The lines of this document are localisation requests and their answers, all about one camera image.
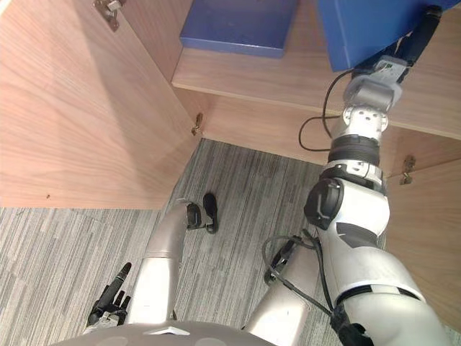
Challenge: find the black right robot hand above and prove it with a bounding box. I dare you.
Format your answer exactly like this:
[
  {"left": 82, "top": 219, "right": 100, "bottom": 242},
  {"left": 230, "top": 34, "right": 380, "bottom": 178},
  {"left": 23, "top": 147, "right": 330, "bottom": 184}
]
[{"left": 395, "top": 6, "right": 444, "bottom": 68}]

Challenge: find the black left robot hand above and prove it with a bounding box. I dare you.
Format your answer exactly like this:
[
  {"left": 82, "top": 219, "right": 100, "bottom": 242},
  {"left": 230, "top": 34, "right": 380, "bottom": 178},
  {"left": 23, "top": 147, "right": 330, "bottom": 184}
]
[{"left": 88, "top": 262, "right": 133, "bottom": 327}]

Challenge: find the metal door hinge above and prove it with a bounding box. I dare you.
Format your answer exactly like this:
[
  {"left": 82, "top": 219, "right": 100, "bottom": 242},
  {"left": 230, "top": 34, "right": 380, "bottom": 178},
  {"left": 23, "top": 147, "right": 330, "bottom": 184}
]
[
  {"left": 92, "top": 0, "right": 125, "bottom": 32},
  {"left": 399, "top": 155, "right": 417, "bottom": 185},
  {"left": 190, "top": 113, "right": 205, "bottom": 137}
]

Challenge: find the wooden cabinet shelf board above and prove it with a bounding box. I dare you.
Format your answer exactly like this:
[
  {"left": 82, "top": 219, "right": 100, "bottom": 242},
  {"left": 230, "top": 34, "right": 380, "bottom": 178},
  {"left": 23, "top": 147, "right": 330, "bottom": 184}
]
[{"left": 171, "top": 46, "right": 461, "bottom": 140}]

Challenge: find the wooden office cabinet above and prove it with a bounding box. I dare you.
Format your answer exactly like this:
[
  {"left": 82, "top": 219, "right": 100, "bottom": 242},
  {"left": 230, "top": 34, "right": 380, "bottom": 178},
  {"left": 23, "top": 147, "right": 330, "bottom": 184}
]
[{"left": 118, "top": 0, "right": 461, "bottom": 190}]

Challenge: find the wooden left cabinet door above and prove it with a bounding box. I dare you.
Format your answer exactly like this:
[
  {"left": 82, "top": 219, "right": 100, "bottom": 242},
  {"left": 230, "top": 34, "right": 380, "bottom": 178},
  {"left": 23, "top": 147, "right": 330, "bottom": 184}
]
[{"left": 0, "top": 0, "right": 203, "bottom": 210}]

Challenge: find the wooden cabinet door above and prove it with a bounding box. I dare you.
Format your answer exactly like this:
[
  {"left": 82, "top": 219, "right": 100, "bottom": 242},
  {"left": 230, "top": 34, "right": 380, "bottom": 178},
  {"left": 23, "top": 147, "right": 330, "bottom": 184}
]
[
  {"left": 383, "top": 158, "right": 461, "bottom": 327},
  {"left": 0, "top": 0, "right": 203, "bottom": 210}
]

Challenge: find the wooden right cabinet door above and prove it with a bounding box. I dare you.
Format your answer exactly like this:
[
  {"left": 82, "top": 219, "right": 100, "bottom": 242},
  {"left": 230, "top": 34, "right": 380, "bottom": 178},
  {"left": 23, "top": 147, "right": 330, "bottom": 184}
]
[{"left": 383, "top": 158, "right": 461, "bottom": 327}]

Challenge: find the silver left robot leg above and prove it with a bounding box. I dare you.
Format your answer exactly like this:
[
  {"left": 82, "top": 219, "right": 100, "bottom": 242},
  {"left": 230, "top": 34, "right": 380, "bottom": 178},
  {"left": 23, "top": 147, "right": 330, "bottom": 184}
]
[{"left": 127, "top": 203, "right": 190, "bottom": 325}]

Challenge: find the silver robot leg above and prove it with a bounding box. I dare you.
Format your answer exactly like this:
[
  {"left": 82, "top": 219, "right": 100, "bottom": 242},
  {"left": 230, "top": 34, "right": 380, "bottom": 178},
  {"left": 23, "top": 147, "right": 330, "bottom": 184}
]
[
  {"left": 244, "top": 244, "right": 325, "bottom": 336},
  {"left": 127, "top": 203, "right": 190, "bottom": 325}
]

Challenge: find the grey robot torso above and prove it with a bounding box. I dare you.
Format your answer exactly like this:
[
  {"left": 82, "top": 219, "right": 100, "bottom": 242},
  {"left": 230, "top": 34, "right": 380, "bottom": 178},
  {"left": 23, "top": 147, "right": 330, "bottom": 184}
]
[{"left": 53, "top": 320, "right": 282, "bottom": 346}]

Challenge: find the dark left robot foot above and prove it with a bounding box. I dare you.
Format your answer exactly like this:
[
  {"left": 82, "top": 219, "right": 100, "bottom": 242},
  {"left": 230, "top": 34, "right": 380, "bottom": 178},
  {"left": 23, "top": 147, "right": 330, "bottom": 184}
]
[{"left": 185, "top": 193, "right": 220, "bottom": 235}]

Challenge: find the silver right robot leg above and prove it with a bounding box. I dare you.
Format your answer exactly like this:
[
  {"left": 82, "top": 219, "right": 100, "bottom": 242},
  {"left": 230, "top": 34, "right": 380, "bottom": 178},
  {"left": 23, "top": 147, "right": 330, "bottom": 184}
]
[{"left": 244, "top": 244, "right": 325, "bottom": 336}]

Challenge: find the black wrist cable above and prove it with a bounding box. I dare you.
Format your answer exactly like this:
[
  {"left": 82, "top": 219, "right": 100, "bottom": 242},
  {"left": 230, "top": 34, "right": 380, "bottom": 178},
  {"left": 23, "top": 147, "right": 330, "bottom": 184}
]
[{"left": 297, "top": 70, "right": 356, "bottom": 151}]

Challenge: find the black leg cable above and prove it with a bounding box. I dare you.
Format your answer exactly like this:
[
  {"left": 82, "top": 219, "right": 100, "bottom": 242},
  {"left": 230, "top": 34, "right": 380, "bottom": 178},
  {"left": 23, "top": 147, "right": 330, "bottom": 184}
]
[{"left": 262, "top": 230, "right": 338, "bottom": 320}]

